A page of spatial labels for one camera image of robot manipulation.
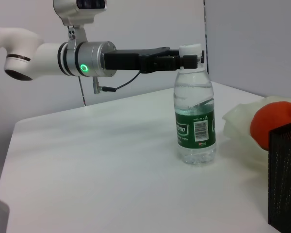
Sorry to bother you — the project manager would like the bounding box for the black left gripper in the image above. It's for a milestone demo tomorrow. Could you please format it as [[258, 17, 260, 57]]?
[[103, 46, 205, 75]]

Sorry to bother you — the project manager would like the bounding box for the clear green-label water bottle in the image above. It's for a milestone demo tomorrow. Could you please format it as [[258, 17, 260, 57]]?
[[173, 43, 218, 165]]

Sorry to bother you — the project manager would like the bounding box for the red plush fruit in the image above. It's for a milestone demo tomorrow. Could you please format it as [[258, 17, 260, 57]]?
[[249, 101, 291, 151]]

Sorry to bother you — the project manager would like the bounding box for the pale green glass fruit plate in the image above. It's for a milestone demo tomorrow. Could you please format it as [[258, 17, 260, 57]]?
[[222, 95, 291, 175]]

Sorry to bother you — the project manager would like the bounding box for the black mesh pen holder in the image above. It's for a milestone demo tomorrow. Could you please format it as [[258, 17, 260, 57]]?
[[267, 120, 291, 233]]

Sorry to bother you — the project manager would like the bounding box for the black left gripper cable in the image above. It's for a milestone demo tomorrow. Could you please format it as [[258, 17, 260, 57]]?
[[92, 70, 141, 95]]

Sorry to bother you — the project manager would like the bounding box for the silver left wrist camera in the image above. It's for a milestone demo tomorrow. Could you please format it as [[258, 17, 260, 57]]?
[[53, 0, 108, 47]]

